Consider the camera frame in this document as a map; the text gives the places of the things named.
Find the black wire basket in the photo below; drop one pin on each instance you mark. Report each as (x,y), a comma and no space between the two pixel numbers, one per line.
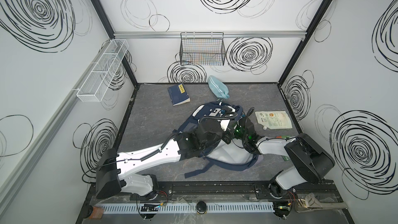
(202,48)

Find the dark blue book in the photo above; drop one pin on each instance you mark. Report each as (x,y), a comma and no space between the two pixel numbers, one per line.
(178,94)

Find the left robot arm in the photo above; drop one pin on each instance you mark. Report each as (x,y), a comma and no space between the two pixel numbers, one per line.
(120,172)

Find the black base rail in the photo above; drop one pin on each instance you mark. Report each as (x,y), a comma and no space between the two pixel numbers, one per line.
(262,190)

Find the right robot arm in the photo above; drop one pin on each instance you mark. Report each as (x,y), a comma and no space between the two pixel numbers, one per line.
(311,163)

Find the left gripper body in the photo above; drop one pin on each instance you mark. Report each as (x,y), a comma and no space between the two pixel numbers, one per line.
(226,127)

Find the light teal pencil pouch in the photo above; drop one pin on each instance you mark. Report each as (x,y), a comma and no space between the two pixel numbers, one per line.
(218,88)

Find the white refill pouch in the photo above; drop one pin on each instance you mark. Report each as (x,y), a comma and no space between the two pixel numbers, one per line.
(274,120)

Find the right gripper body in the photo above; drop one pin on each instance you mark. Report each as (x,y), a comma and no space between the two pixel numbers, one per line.
(243,126)

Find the black round knob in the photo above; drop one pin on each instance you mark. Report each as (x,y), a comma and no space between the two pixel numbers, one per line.
(201,207)

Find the green snack packet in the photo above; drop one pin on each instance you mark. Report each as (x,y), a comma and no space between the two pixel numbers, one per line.
(282,142)

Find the white slotted cable duct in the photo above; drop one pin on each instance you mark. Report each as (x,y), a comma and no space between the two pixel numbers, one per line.
(187,208)

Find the navy blue student backpack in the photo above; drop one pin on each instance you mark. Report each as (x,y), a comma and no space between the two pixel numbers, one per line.
(226,155)

